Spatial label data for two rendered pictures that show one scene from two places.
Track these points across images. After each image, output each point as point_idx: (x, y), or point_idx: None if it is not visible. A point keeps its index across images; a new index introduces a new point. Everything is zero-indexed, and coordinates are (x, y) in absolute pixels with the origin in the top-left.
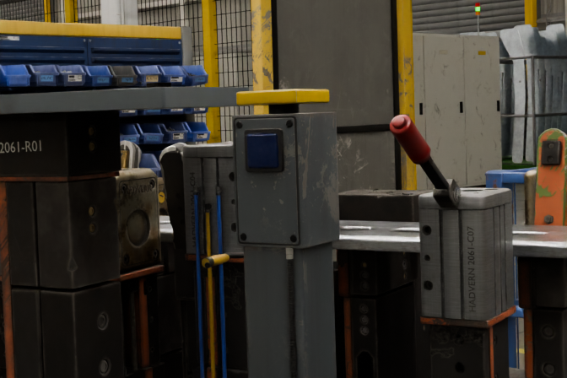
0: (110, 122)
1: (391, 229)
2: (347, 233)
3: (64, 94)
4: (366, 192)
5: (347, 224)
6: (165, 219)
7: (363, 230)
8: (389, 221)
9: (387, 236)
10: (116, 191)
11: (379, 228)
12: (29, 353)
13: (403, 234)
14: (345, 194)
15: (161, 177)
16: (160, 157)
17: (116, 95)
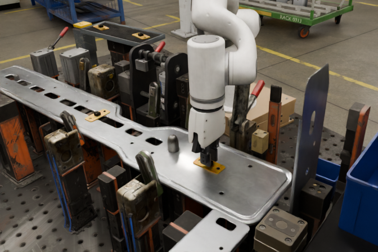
0: None
1: (28, 85)
2: (44, 82)
3: (121, 25)
4: (1, 100)
5: (31, 92)
6: (73, 112)
7: (37, 84)
8: (16, 94)
9: (43, 75)
10: (110, 54)
11: (30, 86)
12: None
13: (34, 79)
14: (11, 99)
15: (48, 134)
16: (89, 61)
17: (112, 23)
